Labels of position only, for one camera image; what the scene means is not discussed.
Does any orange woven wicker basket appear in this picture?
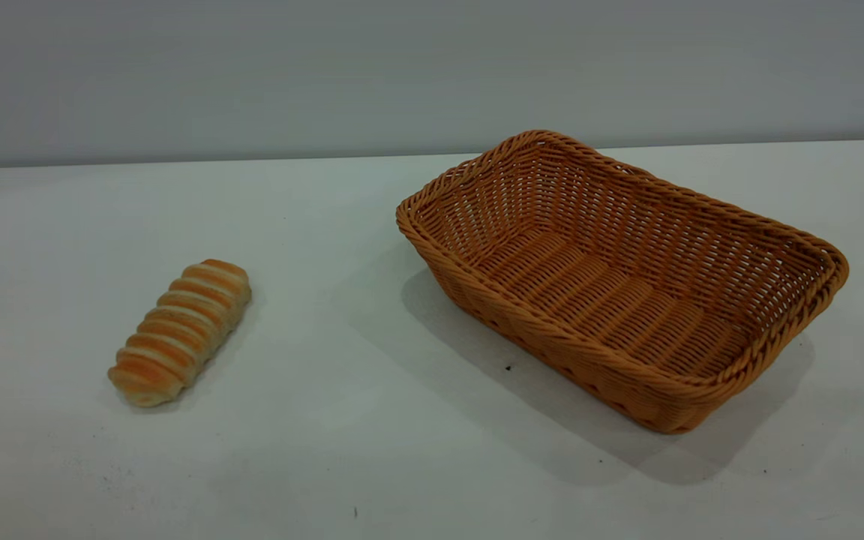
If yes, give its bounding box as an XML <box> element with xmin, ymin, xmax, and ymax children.
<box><xmin>395</xmin><ymin>130</ymin><xmax>850</xmax><ymax>435</ymax></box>

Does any striped long bread roll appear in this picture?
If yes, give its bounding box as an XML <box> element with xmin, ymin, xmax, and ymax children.
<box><xmin>107</xmin><ymin>259</ymin><xmax>253</xmax><ymax>408</ymax></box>

